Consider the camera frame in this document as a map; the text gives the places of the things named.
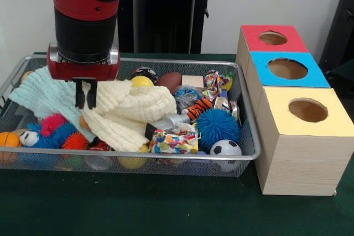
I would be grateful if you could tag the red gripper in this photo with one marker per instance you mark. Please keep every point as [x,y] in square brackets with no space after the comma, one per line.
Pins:
[83,71]

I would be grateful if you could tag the mint green cloth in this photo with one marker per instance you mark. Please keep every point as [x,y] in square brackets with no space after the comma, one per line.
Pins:
[47,95]

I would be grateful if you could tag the cream cloth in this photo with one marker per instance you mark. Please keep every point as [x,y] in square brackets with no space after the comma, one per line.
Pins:
[130,114]

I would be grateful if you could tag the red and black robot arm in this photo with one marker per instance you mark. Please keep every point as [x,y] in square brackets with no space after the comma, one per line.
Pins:
[85,26]

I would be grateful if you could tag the silver mesh bin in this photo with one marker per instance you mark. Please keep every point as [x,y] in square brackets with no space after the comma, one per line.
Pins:
[193,168]

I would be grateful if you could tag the wooden box with three holes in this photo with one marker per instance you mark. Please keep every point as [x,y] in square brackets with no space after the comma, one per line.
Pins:
[304,164]

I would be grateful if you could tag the blue spiky toy with eyes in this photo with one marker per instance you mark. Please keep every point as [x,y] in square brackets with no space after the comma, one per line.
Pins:
[52,139]

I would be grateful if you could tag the brown toy football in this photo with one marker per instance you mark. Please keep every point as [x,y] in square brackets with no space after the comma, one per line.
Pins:
[168,81]

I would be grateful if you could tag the small orange basketball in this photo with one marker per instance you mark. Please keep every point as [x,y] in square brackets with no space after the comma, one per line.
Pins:
[9,139]

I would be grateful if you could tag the grey robot toy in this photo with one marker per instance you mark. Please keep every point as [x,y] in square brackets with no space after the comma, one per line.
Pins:
[171,121]

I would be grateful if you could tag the orange striped tiger plush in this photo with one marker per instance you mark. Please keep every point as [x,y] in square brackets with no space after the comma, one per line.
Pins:
[197,107]

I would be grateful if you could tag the dark green tablecloth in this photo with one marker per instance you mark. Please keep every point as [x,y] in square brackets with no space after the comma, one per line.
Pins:
[138,211]

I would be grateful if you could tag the blue spiky ball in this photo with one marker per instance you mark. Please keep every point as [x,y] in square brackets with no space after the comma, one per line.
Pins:
[218,126]

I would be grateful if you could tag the small soccer ball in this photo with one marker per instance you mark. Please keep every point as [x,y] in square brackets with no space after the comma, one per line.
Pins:
[225,147]

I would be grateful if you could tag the black chair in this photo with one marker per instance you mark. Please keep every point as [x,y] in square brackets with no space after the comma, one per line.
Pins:
[340,26]

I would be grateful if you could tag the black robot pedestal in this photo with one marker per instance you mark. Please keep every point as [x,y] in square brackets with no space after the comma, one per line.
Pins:
[166,12]

